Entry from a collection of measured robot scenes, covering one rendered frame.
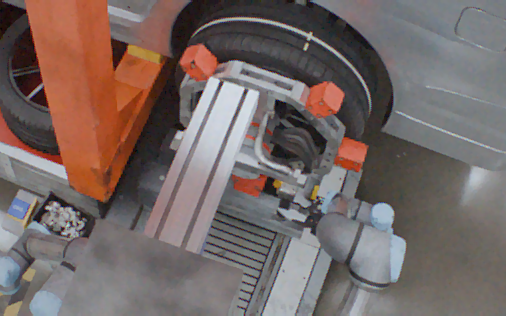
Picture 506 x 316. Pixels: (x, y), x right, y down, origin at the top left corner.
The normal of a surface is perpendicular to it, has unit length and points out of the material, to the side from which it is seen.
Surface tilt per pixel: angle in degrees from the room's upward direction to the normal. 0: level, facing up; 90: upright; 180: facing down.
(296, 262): 0
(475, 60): 90
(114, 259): 0
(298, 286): 0
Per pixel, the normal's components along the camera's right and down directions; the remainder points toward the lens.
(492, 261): 0.09, -0.46
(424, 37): -0.33, 0.82
